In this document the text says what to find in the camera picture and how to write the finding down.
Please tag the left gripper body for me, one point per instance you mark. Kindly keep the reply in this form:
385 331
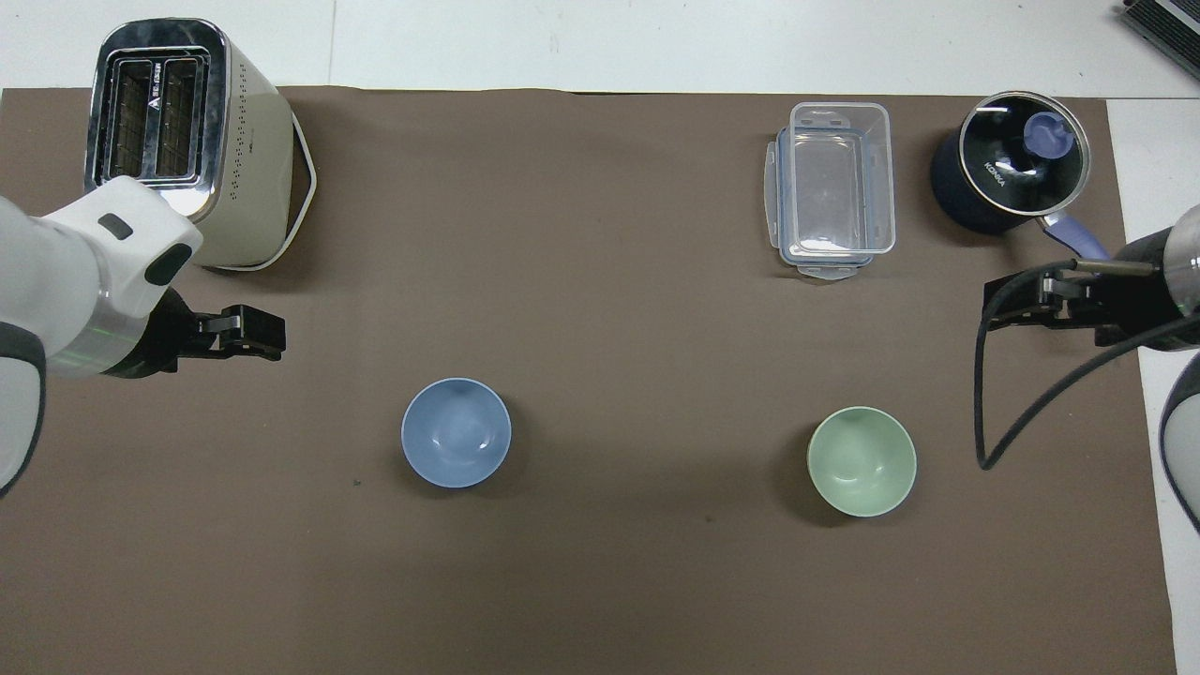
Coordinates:
161 339

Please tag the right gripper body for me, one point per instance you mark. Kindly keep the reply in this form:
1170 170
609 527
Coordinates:
1142 291

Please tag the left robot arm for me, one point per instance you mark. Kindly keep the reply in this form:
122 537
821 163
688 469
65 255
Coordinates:
56 281

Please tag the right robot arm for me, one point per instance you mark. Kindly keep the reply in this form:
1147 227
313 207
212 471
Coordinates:
1187 258

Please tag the blue bowl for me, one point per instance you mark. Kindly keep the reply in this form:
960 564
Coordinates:
457 433

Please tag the green bowl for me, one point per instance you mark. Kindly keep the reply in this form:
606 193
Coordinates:
862 461

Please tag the glass pot lid blue knob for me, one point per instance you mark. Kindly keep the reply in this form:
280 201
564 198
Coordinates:
1017 150

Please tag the cream and chrome toaster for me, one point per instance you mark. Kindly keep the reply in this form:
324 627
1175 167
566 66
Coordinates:
248 159

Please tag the dark blue pot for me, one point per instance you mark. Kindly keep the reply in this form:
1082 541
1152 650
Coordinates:
952 187

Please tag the dark grey box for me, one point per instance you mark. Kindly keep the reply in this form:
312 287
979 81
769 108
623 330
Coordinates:
1167 23

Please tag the clear plastic food container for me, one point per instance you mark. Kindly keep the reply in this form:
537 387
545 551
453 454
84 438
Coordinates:
839 187

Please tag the clear lid with blue seal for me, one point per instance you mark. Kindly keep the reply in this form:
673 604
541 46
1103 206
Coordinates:
773 202

